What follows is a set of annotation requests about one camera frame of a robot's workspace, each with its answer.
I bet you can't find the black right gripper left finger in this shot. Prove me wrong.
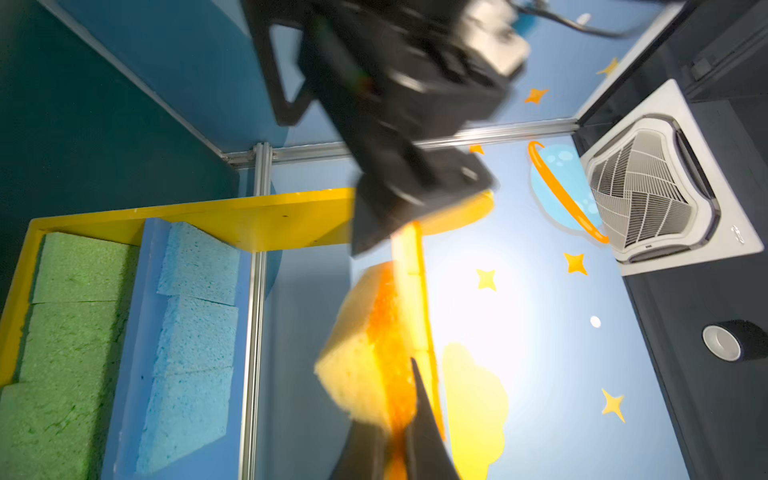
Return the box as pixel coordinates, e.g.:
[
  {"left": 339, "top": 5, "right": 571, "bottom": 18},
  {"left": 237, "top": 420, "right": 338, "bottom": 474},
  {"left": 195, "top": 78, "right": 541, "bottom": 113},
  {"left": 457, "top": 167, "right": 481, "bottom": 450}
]
[{"left": 329, "top": 421, "right": 389, "bottom": 480}]

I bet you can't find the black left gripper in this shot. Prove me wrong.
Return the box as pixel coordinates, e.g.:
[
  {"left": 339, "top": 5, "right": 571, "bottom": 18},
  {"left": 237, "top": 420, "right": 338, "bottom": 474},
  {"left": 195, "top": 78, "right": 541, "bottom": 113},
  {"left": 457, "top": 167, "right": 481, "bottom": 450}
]
[{"left": 242, "top": 0, "right": 509, "bottom": 255}]

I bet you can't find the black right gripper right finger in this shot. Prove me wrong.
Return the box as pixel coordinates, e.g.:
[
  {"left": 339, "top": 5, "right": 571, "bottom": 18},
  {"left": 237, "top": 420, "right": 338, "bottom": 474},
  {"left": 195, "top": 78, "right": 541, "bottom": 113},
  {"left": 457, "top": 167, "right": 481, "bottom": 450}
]
[{"left": 405, "top": 358, "right": 459, "bottom": 480}]

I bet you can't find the orange sponge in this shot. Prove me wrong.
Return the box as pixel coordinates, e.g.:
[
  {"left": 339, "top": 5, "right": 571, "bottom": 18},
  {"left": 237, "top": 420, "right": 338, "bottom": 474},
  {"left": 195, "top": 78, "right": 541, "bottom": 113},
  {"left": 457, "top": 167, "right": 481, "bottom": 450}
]
[{"left": 313, "top": 260, "right": 421, "bottom": 480}]

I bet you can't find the blue sponge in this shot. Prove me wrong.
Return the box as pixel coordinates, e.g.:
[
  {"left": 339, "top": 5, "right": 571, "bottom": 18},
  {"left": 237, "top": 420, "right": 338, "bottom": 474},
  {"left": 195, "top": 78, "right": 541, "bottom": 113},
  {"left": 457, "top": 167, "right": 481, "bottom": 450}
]
[
  {"left": 136, "top": 367, "right": 233, "bottom": 475},
  {"left": 153, "top": 296, "right": 239, "bottom": 377},
  {"left": 157, "top": 222, "right": 240, "bottom": 306}
]

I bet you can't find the green sponge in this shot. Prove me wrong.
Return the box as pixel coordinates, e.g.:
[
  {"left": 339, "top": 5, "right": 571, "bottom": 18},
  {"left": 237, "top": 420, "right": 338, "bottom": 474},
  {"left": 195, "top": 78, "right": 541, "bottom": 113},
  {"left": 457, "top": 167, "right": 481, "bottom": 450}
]
[
  {"left": 1, "top": 384, "right": 114, "bottom": 479},
  {"left": 31, "top": 232, "right": 140, "bottom": 304},
  {"left": 18, "top": 301, "right": 129, "bottom": 383}
]

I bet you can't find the yellow wooden shelf unit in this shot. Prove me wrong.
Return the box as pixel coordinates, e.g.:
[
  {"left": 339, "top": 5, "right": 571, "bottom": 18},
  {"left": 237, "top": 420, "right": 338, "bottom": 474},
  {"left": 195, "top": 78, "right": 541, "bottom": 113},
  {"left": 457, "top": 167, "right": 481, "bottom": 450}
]
[{"left": 0, "top": 187, "right": 497, "bottom": 480}]

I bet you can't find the black ceiling spotlight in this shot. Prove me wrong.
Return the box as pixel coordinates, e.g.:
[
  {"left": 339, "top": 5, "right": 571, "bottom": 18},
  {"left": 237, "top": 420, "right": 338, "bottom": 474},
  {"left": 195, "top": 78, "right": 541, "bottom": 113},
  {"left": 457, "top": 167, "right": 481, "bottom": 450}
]
[{"left": 702, "top": 319, "right": 767, "bottom": 363}]

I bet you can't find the white ceiling air conditioner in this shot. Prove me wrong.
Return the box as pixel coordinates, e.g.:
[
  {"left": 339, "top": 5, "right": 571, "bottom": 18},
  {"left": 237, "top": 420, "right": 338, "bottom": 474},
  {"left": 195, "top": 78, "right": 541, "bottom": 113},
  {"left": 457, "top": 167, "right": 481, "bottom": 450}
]
[{"left": 581, "top": 80, "right": 764, "bottom": 276}]

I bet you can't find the aluminium frame post left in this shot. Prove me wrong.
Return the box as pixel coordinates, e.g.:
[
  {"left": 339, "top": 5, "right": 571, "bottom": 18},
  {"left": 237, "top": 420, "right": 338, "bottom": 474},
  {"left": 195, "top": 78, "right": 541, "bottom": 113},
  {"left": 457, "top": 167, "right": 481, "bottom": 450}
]
[{"left": 238, "top": 142, "right": 274, "bottom": 480}]

